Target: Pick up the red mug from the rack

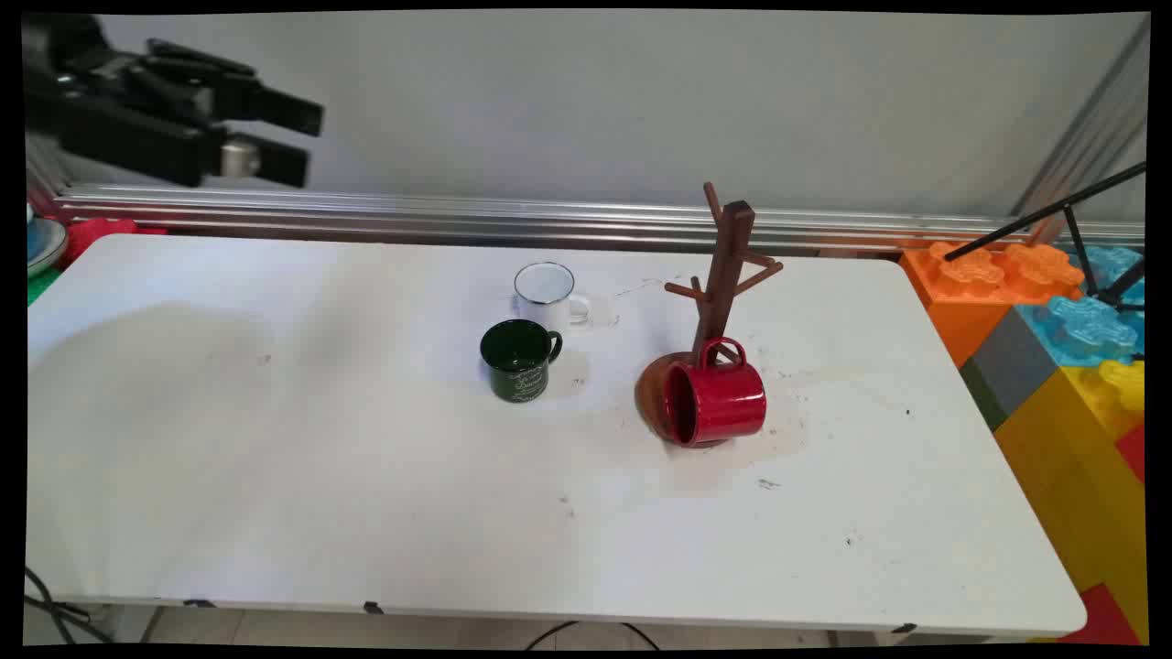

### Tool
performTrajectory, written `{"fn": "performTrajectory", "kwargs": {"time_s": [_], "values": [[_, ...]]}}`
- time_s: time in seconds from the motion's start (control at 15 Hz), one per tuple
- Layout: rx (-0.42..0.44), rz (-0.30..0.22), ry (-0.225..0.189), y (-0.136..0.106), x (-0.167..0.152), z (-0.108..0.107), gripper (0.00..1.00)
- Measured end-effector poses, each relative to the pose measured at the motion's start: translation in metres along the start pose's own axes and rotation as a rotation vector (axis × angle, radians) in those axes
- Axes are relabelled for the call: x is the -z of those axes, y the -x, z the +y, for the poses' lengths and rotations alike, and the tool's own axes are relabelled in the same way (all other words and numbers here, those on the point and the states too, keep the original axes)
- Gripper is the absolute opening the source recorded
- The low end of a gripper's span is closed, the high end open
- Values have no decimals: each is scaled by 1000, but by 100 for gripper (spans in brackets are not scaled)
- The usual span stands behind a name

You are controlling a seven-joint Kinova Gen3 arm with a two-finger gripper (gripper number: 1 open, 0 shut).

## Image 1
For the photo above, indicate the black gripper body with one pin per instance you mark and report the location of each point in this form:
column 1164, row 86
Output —
column 119, row 119

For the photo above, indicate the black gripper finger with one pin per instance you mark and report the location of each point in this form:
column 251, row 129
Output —
column 275, row 163
column 275, row 108

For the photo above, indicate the red enamel mug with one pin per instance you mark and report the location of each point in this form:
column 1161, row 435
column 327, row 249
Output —
column 719, row 398

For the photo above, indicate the red object behind table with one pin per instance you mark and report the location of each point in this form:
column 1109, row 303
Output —
column 96, row 233

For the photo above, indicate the pale blue plate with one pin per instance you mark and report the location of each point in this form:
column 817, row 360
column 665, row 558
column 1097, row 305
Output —
column 44, row 243

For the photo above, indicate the green mat piece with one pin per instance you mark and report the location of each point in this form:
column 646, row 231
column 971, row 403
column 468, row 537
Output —
column 38, row 286

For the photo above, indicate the white enamel mug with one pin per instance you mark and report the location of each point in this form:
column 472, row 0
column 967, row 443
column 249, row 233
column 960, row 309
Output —
column 547, row 295

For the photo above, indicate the dark green printed mug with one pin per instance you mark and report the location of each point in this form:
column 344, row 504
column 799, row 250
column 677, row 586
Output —
column 519, row 361

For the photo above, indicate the brown wooden mug tree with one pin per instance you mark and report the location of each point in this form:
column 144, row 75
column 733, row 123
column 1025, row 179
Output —
column 723, row 275

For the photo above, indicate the orange giant building block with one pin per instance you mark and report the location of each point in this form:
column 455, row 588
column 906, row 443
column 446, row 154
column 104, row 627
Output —
column 961, row 293

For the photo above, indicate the dark green building block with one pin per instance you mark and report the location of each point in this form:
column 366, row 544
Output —
column 982, row 394

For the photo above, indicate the grey giant building block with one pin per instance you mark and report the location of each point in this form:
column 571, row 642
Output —
column 1012, row 361

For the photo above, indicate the black tripod stand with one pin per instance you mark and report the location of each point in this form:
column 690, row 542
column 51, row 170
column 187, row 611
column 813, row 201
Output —
column 1071, row 215

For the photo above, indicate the large light blue block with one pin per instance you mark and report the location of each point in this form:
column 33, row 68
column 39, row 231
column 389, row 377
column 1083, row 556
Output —
column 1080, row 329

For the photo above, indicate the small light blue block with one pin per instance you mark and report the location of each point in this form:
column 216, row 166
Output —
column 1112, row 265

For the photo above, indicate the yellow giant building block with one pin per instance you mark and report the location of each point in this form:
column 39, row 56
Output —
column 1080, row 485

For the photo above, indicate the small red side block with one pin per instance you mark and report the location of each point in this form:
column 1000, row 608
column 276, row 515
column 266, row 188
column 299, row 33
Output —
column 1133, row 450

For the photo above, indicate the red giant building block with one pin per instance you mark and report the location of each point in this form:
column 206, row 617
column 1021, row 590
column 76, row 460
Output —
column 1103, row 618

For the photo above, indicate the horizontal aluminium frame rail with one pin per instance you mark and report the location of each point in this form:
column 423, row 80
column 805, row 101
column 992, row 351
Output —
column 549, row 220

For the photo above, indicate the slanted aluminium frame post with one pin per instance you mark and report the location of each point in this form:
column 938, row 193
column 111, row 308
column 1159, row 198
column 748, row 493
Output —
column 1094, row 119

